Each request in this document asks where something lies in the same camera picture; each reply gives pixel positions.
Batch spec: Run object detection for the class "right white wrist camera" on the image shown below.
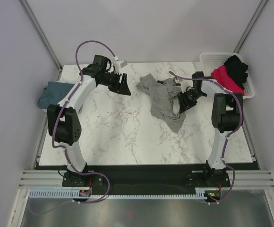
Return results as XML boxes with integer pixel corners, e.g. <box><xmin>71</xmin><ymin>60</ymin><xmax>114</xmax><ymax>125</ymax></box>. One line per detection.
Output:
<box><xmin>174</xmin><ymin>79</ymin><xmax>189</xmax><ymax>93</ymax></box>

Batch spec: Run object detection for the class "white slotted cable duct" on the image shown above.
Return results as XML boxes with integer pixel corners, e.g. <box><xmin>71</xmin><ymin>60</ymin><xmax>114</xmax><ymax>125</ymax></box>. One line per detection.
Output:
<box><xmin>29</xmin><ymin>188</ymin><xmax>220</xmax><ymax>200</ymax></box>

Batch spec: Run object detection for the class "corner aluminium post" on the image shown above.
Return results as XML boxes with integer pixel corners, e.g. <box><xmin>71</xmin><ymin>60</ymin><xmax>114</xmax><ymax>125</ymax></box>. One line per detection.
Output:
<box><xmin>18</xmin><ymin>0</ymin><xmax>62</xmax><ymax>69</ymax></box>
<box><xmin>233</xmin><ymin>0</ymin><xmax>269</xmax><ymax>53</ymax></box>

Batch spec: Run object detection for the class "folded blue t shirt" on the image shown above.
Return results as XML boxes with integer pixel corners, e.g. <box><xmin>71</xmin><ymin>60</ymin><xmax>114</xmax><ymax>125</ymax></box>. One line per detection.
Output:
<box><xmin>38</xmin><ymin>81</ymin><xmax>77</xmax><ymax>113</ymax></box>

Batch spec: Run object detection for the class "red t shirt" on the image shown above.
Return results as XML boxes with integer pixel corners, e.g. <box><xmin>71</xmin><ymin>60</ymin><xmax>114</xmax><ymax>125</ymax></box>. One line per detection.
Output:
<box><xmin>211</xmin><ymin>66</ymin><xmax>245</xmax><ymax>96</ymax></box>

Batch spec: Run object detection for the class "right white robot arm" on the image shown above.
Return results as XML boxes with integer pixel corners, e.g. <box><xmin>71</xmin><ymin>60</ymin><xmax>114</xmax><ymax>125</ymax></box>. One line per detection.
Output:
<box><xmin>178</xmin><ymin>71</ymin><xmax>243</xmax><ymax>187</ymax></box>

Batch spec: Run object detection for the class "right corner aluminium post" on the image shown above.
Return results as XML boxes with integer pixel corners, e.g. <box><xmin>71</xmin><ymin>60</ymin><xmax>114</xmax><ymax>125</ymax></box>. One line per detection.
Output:
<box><xmin>233</xmin><ymin>0</ymin><xmax>269</xmax><ymax>53</ymax></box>

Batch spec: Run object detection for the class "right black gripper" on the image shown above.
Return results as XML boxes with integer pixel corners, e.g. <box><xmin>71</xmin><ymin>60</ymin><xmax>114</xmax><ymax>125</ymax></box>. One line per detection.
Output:
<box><xmin>177</xmin><ymin>89</ymin><xmax>205</xmax><ymax>114</ymax></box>

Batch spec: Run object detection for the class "grey t shirt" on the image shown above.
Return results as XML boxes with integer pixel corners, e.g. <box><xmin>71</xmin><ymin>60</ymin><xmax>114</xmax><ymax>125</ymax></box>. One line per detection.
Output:
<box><xmin>137</xmin><ymin>74</ymin><xmax>186</xmax><ymax>133</ymax></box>

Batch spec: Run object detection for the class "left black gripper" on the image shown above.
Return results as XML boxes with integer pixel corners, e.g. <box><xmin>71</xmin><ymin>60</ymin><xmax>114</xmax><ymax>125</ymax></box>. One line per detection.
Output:
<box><xmin>99</xmin><ymin>71</ymin><xmax>131</xmax><ymax>96</ymax></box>

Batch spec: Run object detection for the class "aluminium frame rail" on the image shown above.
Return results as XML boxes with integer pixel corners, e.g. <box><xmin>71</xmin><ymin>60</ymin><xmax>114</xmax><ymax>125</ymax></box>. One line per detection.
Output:
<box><xmin>19</xmin><ymin>170</ymin><xmax>274</xmax><ymax>190</ymax></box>

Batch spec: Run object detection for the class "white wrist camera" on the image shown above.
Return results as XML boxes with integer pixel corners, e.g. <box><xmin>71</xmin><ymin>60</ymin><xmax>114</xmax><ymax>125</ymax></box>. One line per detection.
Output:
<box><xmin>113</xmin><ymin>56</ymin><xmax>128</xmax><ymax>73</ymax></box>
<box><xmin>174</xmin><ymin>79</ymin><xmax>189</xmax><ymax>93</ymax></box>

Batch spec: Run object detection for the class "white plastic basket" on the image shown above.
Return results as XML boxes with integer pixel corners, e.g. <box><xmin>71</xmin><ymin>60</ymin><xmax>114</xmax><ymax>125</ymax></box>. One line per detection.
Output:
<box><xmin>200</xmin><ymin>52</ymin><xmax>255</xmax><ymax>99</ymax></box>

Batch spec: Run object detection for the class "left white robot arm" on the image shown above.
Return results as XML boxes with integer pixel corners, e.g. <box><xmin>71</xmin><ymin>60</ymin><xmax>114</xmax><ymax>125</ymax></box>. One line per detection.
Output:
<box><xmin>47</xmin><ymin>55</ymin><xmax>131</xmax><ymax>187</ymax></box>

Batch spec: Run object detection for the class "black t shirt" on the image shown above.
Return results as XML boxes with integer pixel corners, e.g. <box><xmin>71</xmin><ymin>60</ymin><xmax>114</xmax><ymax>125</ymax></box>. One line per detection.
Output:
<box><xmin>224</xmin><ymin>55</ymin><xmax>248</xmax><ymax>88</ymax></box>

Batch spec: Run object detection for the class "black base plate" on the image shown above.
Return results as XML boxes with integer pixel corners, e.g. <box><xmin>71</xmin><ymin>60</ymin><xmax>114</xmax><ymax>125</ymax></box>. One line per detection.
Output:
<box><xmin>34</xmin><ymin>163</ymin><xmax>260</xmax><ymax>195</ymax></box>

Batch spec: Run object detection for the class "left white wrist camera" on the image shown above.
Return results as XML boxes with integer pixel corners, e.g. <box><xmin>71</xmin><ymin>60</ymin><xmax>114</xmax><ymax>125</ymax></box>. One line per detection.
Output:
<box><xmin>113</xmin><ymin>56</ymin><xmax>128</xmax><ymax>73</ymax></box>

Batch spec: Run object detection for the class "left corner aluminium post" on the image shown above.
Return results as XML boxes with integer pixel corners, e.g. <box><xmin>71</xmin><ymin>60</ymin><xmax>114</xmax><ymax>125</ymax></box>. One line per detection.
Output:
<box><xmin>18</xmin><ymin>0</ymin><xmax>62</xmax><ymax>69</ymax></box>

